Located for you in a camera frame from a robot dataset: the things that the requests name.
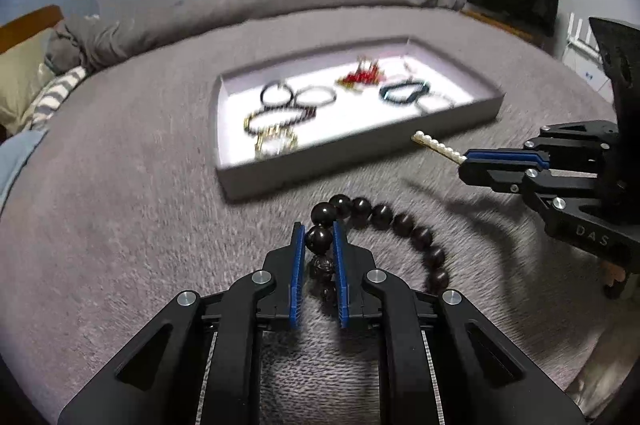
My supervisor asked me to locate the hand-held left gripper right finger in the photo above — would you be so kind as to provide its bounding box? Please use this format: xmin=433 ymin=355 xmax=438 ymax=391
xmin=332 ymin=220 xmax=586 ymax=425

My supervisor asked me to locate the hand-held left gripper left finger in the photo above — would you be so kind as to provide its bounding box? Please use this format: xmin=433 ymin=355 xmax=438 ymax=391
xmin=57 ymin=221 xmax=307 ymax=425

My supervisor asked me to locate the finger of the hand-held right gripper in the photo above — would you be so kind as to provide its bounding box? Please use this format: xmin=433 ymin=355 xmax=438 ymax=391
xmin=459 ymin=120 xmax=622 ymax=174
xmin=458 ymin=165 xmax=640 ymax=264

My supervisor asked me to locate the large dark bead bracelet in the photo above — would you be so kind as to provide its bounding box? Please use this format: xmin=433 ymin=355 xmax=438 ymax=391
xmin=310 ymin=194 xmax=451 ymax=306

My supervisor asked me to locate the pearl hair clip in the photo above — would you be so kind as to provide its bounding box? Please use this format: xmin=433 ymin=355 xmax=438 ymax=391
xmin=411 ymin=131 xmax=466 ymax=166

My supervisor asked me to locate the blue bead bracelet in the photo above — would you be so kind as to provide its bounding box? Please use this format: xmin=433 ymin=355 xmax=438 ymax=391
xmin=378 ymin=78 xmax=431 ymax=106

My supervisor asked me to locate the gold chain bracelet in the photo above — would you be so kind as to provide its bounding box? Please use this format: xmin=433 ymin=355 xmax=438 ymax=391
xmin=253 ymin=127 xmax=300 ymax=157

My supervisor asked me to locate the grey cardboard tray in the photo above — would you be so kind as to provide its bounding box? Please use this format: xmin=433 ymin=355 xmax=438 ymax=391
xmin=214 ymin=35 xmax=505 ymax=202

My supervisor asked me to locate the small dark bead bracelet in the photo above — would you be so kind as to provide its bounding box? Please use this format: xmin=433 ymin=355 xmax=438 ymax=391
xmin=243 ymin=104 xmax=319 ymax=139

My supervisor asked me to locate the red bead gold jewelry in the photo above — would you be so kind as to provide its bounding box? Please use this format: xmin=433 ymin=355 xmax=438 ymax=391
xmin=336 ymin=56 xmax=387 ymax=92

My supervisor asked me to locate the silver bangle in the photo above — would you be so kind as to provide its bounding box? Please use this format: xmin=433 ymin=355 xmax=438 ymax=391
xmin=295 ymin=85 xmax=337 ymax=107

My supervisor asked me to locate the white box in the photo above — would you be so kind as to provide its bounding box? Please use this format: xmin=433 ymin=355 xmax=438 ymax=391
xmin=562 ymin=50 xmax=616 ymax=103

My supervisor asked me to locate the white router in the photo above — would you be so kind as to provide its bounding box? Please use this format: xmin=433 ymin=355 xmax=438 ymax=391
xmin=564 ymin=12 xmax=603 ymax=58

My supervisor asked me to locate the wooden stand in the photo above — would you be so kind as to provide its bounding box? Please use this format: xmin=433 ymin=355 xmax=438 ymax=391
xmin=460 ymin=7 xmax=551 ymax=48

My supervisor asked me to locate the grey bed cover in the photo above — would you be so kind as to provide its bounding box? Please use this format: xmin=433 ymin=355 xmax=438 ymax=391
xmin=0 ymin=7 xmax=621 ymax=425

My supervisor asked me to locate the rolled grey duvet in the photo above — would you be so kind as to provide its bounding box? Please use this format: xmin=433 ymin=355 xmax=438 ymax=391
xmin=45 ymin=0 xmax=467 ymax=70

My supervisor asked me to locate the striped pillow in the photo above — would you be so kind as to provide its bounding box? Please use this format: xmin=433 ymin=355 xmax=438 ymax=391
xmin=22 ymin=65 xmax=88 ymax=130

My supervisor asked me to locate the blue cloth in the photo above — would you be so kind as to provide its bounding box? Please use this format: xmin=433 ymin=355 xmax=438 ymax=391
xmin=0 ymin=130 xmax=48 ymax=210

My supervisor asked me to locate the olive pillow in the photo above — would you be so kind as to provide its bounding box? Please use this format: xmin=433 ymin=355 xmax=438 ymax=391
xmin=0 ymin=29 xmax=56 ymax=136

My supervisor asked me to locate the wooden headboard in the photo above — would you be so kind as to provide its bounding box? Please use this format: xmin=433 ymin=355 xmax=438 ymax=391
xmin=0 ymin=5 xmax=63 ymax=53

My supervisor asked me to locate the pink cord bracelet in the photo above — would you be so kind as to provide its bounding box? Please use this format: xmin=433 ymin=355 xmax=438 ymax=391
xmin=395 ymin=57 xmax=426 ymax=80

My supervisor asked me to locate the black hair tie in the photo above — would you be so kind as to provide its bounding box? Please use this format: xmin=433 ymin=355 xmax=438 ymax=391
xmin=260 ymin=81 xmax=296 ymax=108

